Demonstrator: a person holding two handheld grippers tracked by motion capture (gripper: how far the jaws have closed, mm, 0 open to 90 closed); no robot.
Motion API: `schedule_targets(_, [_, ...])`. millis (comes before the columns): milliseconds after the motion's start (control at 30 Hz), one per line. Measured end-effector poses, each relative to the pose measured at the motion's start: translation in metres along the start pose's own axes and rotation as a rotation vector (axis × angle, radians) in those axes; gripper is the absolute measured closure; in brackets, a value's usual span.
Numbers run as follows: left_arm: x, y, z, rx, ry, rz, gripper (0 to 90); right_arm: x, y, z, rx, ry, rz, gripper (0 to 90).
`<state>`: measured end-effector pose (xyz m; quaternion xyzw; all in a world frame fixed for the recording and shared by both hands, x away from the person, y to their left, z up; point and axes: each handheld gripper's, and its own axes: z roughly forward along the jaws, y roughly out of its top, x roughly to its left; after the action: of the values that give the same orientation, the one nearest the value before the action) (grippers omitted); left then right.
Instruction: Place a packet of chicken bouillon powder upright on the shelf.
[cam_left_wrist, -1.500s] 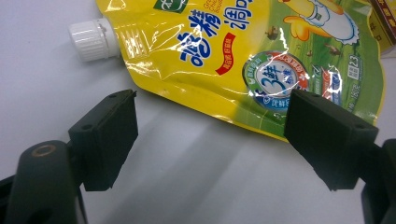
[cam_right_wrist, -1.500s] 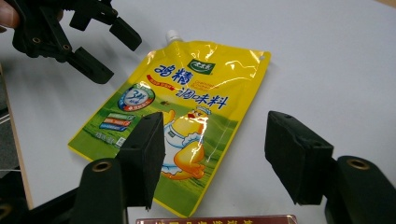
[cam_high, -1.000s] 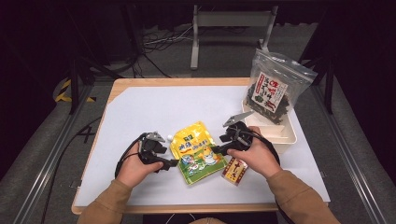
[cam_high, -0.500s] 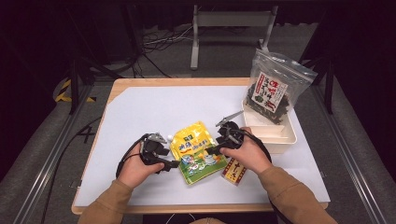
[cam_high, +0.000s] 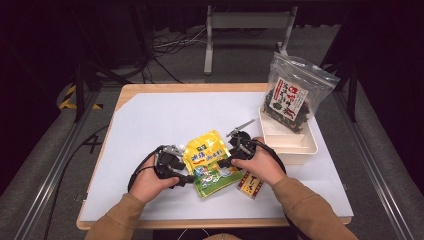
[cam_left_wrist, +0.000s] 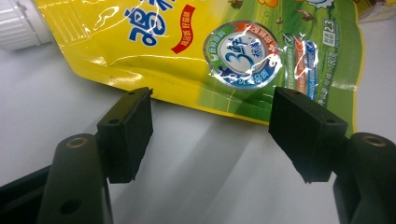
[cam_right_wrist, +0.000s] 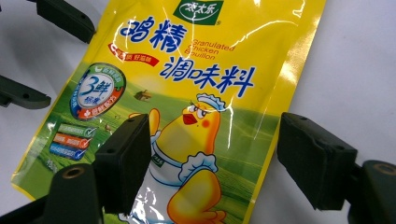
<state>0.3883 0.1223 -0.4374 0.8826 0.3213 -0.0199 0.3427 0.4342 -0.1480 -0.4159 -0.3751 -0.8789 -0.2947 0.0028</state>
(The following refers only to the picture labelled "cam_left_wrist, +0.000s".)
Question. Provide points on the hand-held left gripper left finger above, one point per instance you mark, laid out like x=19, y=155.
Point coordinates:
x=127, y=137

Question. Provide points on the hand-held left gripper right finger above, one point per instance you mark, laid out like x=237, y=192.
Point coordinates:
x=306, y=137

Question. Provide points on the yellow green spout pouch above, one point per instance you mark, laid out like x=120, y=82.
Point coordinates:
x=174, y=46

